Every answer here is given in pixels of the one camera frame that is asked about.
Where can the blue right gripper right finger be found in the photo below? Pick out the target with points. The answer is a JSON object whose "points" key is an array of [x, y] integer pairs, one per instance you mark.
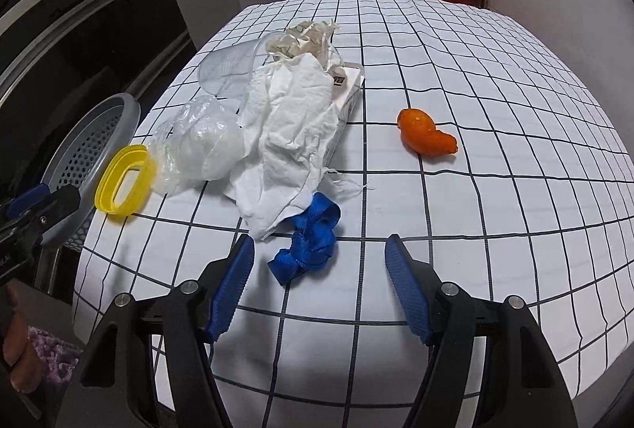
{"points": [[413, 300]]}

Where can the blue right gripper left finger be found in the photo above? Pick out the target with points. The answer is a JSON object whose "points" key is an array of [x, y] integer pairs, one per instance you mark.
{"points": [[230, 286]]}

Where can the yellow rimmed container lid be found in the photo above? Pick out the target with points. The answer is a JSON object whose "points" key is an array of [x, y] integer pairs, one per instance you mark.
{"points": [[126, 182]]}

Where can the orange peel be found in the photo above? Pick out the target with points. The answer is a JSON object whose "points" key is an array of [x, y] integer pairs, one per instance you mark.
{"points": [[419, 133]]}

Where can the clear plastic bag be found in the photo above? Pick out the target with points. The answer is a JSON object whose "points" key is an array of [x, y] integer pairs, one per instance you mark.
{"points": [[202, 142]]}

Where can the white small box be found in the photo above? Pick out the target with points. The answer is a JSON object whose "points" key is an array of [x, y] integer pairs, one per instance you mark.
{"points": [[348, 82]]}

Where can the clear plastic container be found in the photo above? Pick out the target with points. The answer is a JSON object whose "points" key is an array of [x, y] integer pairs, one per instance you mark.
{"points": [[225, 73]]}

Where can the grey perforated trash basket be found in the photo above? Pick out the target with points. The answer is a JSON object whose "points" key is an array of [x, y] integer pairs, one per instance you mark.
{"points": [[81, 159]]}

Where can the person's left hand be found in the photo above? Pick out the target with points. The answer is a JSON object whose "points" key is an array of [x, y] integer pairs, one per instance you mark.
{"points": [[19, 352]]}

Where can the white checkered tablecloth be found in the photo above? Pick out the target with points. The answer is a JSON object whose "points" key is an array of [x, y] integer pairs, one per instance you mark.
{"points": [[537, 202]]}

